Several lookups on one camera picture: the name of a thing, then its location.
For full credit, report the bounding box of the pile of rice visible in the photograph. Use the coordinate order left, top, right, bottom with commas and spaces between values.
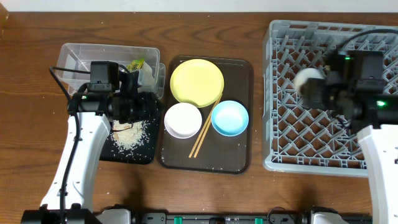
111, 120, 149, 156

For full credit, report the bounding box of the white tissue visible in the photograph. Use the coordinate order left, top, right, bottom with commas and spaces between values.
138, 62, 156, 92

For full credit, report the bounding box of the green snack wrapper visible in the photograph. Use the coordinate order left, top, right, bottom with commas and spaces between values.
126, 58, 145, 72

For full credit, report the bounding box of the small white cup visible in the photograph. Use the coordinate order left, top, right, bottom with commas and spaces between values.
293, 68, 325, 95

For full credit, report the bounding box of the white bowl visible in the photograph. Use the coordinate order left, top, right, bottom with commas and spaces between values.
164, 103, 202, 139

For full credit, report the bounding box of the light blue bowl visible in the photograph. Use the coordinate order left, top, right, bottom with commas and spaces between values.
211, 100, 249, 137

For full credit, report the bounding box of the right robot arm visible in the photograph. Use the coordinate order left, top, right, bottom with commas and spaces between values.
294, 50, 397, 223

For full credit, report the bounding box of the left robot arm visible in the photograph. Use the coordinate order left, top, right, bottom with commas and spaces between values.
21, 61, 163, 223

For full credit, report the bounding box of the grey plastic dishwasher rack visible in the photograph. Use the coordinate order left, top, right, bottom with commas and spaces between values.
262, 20, 397, 177

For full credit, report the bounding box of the black plastic tray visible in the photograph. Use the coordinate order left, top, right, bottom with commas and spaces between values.
67, 91, 162, 166

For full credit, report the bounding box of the clear plastic bin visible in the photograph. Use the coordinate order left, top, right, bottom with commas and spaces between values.
57, 43, 165, 99

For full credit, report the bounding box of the yellow round plate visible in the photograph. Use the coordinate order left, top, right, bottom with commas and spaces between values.
170, 59, 224, 108

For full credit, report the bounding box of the dark brown serving tray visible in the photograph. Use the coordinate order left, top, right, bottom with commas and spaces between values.
157, 57, 254, 174

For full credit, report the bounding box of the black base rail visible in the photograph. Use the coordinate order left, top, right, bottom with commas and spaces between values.
93, 212, 374, 224

